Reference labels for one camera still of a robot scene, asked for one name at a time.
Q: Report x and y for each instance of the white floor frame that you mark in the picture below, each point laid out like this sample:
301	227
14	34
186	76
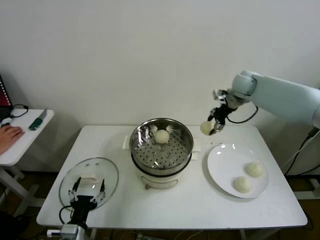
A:
308	195

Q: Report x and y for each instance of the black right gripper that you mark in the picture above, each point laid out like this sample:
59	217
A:
220	113

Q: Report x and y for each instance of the round glass pot lid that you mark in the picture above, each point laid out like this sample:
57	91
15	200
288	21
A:
110	175

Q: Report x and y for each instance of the steel steamer basket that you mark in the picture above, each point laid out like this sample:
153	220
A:
170	152

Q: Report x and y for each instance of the white round plate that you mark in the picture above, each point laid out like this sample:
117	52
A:
225	162

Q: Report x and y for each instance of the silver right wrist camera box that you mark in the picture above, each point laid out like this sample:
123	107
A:
221	96

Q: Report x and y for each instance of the person's bare hand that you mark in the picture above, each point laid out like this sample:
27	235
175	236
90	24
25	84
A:
8	138

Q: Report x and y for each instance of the white steamed baozi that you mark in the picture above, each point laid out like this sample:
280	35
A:
255	170
206	128
161	137
242	185

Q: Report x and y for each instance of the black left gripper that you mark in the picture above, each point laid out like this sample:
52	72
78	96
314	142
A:
82	202

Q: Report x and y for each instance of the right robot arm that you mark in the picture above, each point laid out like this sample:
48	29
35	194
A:
282	95

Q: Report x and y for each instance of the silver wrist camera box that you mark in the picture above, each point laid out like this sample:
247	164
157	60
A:
221	96
68	231

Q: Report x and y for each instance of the white side table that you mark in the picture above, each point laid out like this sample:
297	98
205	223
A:
25	147

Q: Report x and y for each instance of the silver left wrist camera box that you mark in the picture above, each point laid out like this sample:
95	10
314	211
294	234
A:
68	231

